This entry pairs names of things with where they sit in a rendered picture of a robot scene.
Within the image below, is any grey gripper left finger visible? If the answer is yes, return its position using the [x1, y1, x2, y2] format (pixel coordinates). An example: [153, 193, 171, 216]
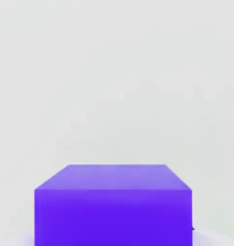
[7, 230, 35, 246]

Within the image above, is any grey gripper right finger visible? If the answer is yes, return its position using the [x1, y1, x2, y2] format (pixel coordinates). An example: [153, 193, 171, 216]
[192, 226, 230, 246]

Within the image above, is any small purple cube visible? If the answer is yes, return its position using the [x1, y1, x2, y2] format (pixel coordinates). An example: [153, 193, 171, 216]
[34, 163, 193, 246]

